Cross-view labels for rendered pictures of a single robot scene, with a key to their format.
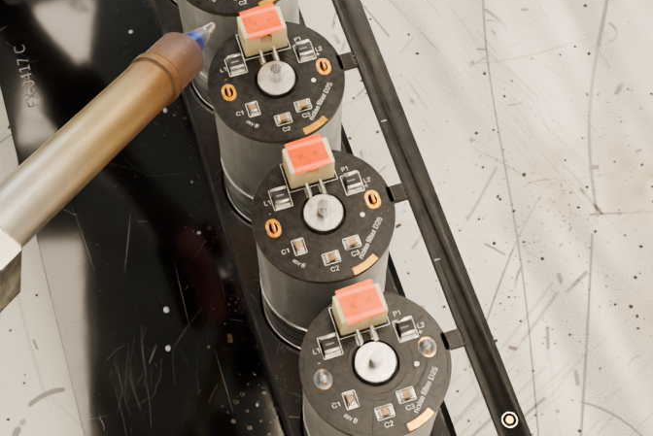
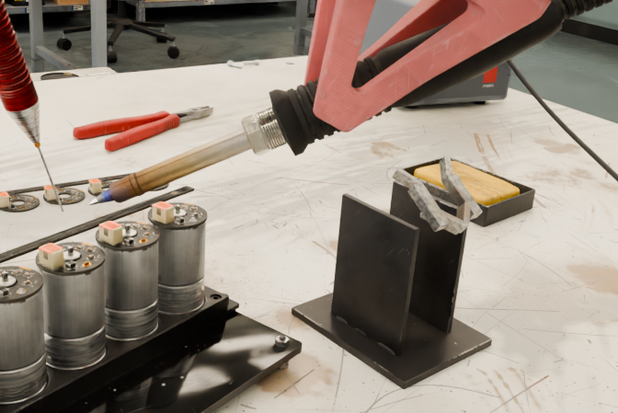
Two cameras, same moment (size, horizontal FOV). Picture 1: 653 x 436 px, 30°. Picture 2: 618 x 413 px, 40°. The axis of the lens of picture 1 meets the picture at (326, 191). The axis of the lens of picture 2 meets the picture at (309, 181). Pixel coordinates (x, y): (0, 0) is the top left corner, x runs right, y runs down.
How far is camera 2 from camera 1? 0.35 m
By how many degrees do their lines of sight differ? 84
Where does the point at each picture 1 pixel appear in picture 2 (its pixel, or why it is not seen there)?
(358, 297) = (161, 206)
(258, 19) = (50, 248)
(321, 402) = (201, 219)
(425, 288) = not seen: hidden behind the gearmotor
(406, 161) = (88, 224)
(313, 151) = (108, 224)
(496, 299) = not seen: hidden behind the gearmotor
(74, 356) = (210, 401)
